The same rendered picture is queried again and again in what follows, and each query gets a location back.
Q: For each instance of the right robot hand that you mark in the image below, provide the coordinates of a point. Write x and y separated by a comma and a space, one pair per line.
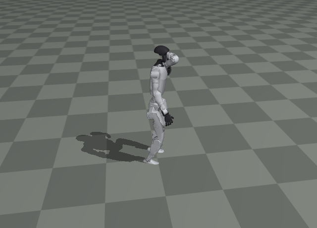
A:
168, 118

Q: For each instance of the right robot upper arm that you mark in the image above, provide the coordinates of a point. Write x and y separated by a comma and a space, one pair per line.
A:
155, 75

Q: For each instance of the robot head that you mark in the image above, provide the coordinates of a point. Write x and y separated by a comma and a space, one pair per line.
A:
162, 51

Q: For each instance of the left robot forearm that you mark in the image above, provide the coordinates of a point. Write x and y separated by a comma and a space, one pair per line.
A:
169, 55

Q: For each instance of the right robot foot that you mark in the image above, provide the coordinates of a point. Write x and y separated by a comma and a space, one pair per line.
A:
151, 162

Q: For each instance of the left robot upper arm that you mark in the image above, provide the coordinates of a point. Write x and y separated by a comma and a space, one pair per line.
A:
172, 61

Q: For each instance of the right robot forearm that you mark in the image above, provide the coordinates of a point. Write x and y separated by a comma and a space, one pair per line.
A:
160, 103

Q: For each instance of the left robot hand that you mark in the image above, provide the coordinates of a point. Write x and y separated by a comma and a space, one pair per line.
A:
168, 70

